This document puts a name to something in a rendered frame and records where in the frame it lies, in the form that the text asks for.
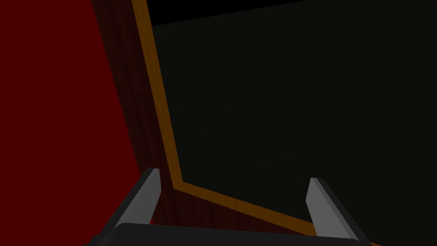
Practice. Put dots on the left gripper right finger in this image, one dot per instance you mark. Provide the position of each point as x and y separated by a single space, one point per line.
326 215

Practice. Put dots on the dark door leaf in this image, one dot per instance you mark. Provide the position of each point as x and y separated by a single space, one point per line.
290 112

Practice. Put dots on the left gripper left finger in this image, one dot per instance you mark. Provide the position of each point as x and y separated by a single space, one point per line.
143 201

